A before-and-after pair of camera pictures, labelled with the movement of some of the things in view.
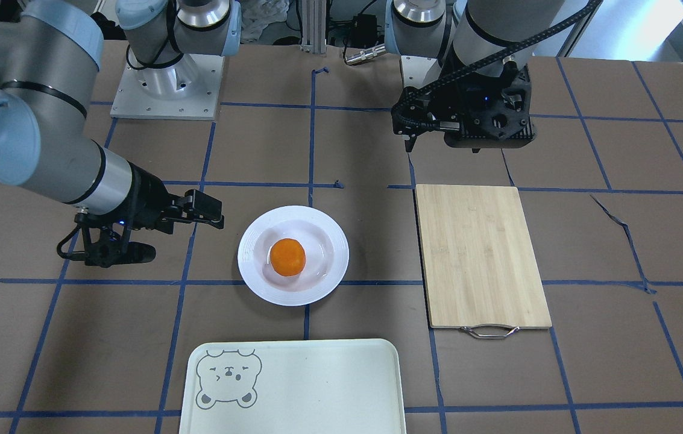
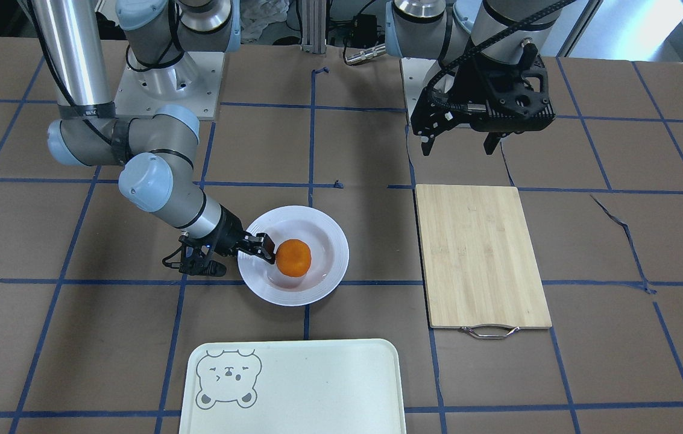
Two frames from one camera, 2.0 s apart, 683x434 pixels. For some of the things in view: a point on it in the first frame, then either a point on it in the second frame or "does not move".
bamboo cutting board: x=481 y=272 does not move
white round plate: x=325 y=243 does not move
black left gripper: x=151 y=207 to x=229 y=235
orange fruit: x=287 y=257 does not move
